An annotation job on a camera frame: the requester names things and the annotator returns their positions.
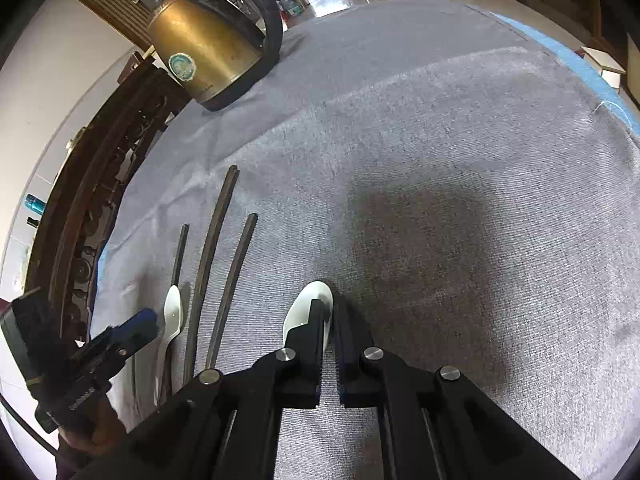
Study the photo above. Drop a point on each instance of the small white stool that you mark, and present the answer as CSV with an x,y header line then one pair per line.
x,y
602,57

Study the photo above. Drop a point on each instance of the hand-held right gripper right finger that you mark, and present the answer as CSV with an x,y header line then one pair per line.
x,y
347,355

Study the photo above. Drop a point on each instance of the gold electric kettle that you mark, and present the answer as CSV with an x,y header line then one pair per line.
x,y
210,45

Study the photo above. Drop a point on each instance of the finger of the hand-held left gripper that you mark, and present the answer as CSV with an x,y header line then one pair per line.
x,y
137,325

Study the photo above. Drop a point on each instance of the white ceramic spoon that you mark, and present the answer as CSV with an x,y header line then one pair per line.
x,y
172,310
306,300

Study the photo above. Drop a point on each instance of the carved dark wooden chair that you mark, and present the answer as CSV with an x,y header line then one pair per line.
x,y
100,170

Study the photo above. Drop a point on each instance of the grey tablecloth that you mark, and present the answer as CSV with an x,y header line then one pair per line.
x,y
425,135

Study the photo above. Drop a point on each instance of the person's left hand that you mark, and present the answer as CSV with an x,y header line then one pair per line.
x,y
95,435

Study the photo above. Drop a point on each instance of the dark wooden chopstick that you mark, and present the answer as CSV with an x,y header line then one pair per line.
x,y
215,240
235,275

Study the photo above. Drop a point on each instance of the teal bottle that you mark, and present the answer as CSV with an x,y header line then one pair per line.
x,y
35,203

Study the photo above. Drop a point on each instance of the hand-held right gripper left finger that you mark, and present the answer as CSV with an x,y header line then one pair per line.
x,y
320,330

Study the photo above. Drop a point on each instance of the brown wooden door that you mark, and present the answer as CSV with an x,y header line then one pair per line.
x,y
110,0

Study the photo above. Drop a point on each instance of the blue cloth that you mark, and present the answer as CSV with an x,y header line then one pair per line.
x,y
530,30

